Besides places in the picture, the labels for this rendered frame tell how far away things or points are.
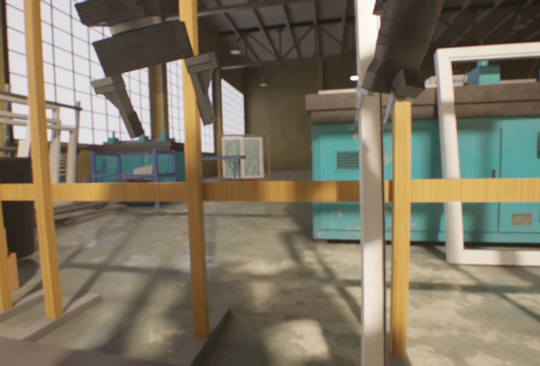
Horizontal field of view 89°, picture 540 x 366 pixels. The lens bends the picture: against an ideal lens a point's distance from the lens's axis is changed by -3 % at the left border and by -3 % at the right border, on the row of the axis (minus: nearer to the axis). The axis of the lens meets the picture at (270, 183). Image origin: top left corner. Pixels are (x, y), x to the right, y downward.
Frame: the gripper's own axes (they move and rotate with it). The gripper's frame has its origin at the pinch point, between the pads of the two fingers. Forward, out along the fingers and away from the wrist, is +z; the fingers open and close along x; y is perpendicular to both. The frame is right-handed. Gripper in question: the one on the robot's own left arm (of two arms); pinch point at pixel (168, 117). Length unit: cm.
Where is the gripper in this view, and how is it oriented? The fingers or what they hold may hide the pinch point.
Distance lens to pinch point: 51.0
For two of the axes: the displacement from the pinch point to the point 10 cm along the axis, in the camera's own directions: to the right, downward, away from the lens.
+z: 2.0, 8.8, 4.4
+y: 1.0, -4.7, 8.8
